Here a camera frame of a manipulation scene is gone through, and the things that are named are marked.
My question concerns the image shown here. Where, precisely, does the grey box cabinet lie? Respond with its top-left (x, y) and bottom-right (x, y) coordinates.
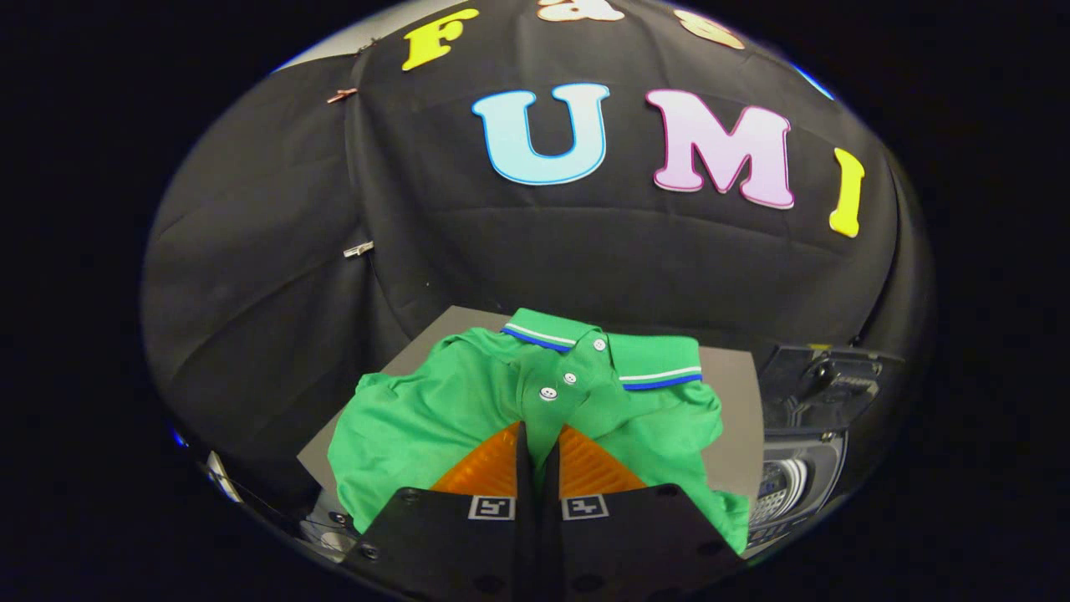
top-left (297, 305), bottom-right (766, 503)

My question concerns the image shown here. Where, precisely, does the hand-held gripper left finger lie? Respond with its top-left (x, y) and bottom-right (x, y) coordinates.
top-left (343, 422), bottom-right (538, 602)

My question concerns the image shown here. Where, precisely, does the dark transparent washing machine lid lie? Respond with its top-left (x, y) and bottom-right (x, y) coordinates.
top-left (757, 343), bottom-right (908, 432)

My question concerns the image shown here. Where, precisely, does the green polo shirt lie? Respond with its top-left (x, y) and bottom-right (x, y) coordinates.
top-left (328, 308), bottom-right (751, 555)

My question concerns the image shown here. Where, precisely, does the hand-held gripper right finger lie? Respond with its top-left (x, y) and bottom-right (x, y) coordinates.
top-left (539, 425), bottom-right (745, 602)

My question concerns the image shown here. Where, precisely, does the grey washing machine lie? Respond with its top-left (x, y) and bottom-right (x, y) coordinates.
top-left (742, 425), bottom-right (850, 553)

